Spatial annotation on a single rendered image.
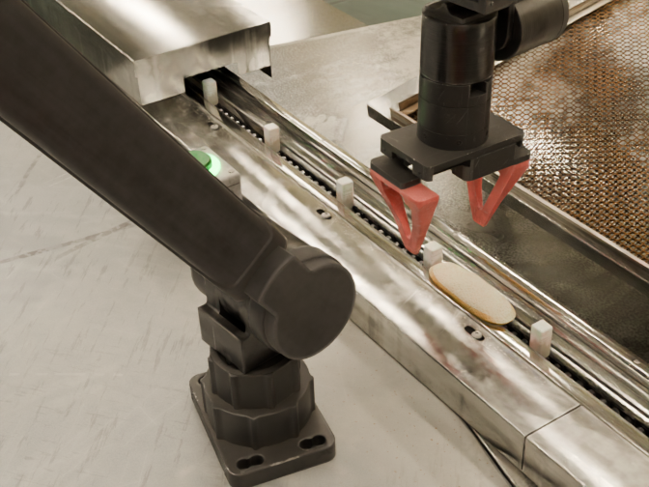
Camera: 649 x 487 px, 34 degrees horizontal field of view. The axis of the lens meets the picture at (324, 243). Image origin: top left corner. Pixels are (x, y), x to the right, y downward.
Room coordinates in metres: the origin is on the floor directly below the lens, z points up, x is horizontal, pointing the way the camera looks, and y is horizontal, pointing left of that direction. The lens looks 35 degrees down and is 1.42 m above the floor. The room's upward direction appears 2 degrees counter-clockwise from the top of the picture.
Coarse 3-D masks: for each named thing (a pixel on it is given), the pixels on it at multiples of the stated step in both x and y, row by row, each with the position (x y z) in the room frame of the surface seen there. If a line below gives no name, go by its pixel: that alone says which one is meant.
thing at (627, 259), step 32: (608, 0) 1.14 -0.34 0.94; (576, 32) 1.09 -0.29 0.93; (544, 64) 1.03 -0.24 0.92; (608, 64) 1.01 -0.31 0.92; (416, 96) 1.00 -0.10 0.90; (512, 96) 0.98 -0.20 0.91; (640, 96) 0.94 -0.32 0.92; (544, 128) 0.92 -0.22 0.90; (576, 128) 0.91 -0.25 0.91; (608, 128) 0.90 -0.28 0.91; (544, 160) 0.87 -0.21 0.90; (608, 160) 0.85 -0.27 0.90; (640, 160) 0.84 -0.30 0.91; (512, 192) 0.82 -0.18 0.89; (576, 192) 0.81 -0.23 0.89; (608, 192) 0.80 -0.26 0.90; (640, 192) 0.80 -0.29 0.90; (576, 224) 0.75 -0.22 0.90; (640, 224) 0.75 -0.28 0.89; (608, 256) 0.72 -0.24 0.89
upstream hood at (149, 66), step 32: (32, 0) 1.36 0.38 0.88; (64, 0) 1.27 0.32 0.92; (96, 0) 1.26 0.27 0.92; (128, 0) 1.26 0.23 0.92; (160, 0) 1.25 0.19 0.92; (192, 0) 1.25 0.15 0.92; (224, 0) 1.25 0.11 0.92; (64, 32) 1.27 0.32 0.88; (96, 32) 1.17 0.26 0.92; (128, 32) 1.16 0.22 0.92; (160, 32) 1.16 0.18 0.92; (192, 32) 1.15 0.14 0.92; (224, 32) 1.15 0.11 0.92; (256, 32) 1.17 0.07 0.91; (96, 64) 1.19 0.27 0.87; (128, 64) 1.09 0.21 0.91; (160, 64) 1.10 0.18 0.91; (192, 64) 1.12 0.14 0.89; (224, 64) 1.14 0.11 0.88; (256, 64) 1.16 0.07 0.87; (160, 96) 1.10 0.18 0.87
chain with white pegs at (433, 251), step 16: (208, 80) 1.12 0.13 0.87; (208, 96) 1.12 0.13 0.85; (224, 112) 1.11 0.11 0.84; (272, 128) 1.00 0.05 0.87; (272, 144) 1.00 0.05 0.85; (288, 160) 0.99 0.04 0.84; (336, 192) 0.91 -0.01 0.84; (352, 192) 0.89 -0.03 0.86; (352, 208) 0.88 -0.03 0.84; (400, 240) 0.82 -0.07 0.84; (416, 256) 0.80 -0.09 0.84; (432, 256) 0.76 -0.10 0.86; (544, 336) 0.65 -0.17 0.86; (544, 352) 0.65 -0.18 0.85; (560, 368) 0.64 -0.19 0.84; (608, 400) 0.59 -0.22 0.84; (624, 416) 0.58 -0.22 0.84
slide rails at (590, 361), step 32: (192, 96) 1.13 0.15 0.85; (224, 96) 1.12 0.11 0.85; (320, 160) 0.96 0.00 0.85; (320, 192) 0.90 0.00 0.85; (448, 256) 0.78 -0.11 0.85; (480, 320) 0.69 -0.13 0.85; (544, 320) 0.68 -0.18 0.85; (576, 352) 0.64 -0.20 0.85; (576, 384) 0.60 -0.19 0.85; (608, 384) 0.60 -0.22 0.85; (608, 416) 0.57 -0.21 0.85
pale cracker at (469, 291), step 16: (432, 272) 0.75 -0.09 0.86; (448, 272) 0.74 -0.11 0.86; (464, 272) 0.74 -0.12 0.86; (448, 288) 0.72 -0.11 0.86; (464, 288) 0.72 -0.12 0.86; (480, 288) 0.72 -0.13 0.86; (464, 304) 0.70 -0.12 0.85; (480, 304) 0.70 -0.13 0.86; (496, 304) 0.70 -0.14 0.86; (496, 320) 0.68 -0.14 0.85; (512, 320) 0.68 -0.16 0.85
